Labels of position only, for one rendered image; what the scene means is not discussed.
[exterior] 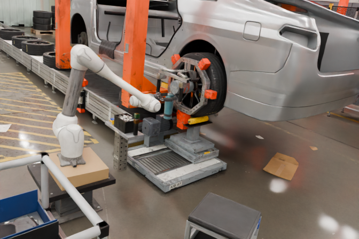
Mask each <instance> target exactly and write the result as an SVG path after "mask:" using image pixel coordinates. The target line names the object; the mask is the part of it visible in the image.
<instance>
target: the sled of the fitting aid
mask: <svg viewBox="0 0 359 239"><path fill-rule="evenodd" d="M165 146H167V147H168V148H170V149H171V150H173V151H175V152H176V153H178V154H179V155H181V156H183V157H184V158H186V159H187V160H189V161H190V162H192V163H193V164H196V163H199V162H202V161H205V160H208V159H211V158H214V157H217V156H218V153H219V150H218V149H216V148H215V147H214V148H211V149H208V150H204V151H201V152H198V153H195V154H194V153H193V152H191V151H189V150H187V149H186V148H184V147H182V146H181V145H179V144H177V143H176V142H174V141H172V140H171V139H170V138H167V139H165Z"/></svg>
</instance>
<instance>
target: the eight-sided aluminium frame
mask: <svg viewBox="0 0 359 239"><path fill-rule="evenodd" d="M185 62H187V63H190V64H192V65H195V67H196V69H197V71H198V73H199V75H200V78H201V80H202V82H203V84H202V92H201V99H200V102H199V103H198V104H197V105H196V106H194V107H193V108H192V109H190V108H188V107H186V106H183V105H181V104H179V103H177V102H178V96H177V94H173V93H172V91H171V89H170V84H171V82H172V81H175V79H174V78H172V77H169V80H168V87H167V88H168V92H169V93H172V94H173V95H174V97H177V100H174V107H175V108H176V109H178V110H180V111H182V112H184V113H186V114H188V115H193V114H195V113H196V112H197V111H199V110H200V109H201V108H203V107H204V106H205V105H207V102H208V98H205V97H204V95H205V90H209V87H210V79H209V78H208V75H207V73H206V71H205V70H200V68H199V67H198V63H199V62H200V61H198V60H194V59H190V58H187V57H181V58H180V59H179V60H178V61H177V62H176V63H175V64H174V65H173V66H172V67H171V68H170V69H171V70H178V69H179V68H180V67H181V66H182V65H183V64H184V63H185Z"/></svg>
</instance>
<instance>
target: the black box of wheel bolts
mask: <svg viewBox="0 0 359 239"><path fill-rule="evenodd" d="M114 127H116V128H117V129H119V130H120V131H121V132H123V133H124V134H126V133H130V132H133V131H134V117H133V116H131V115H129V114H128V113H124V114H117V115H114Z"/></svg>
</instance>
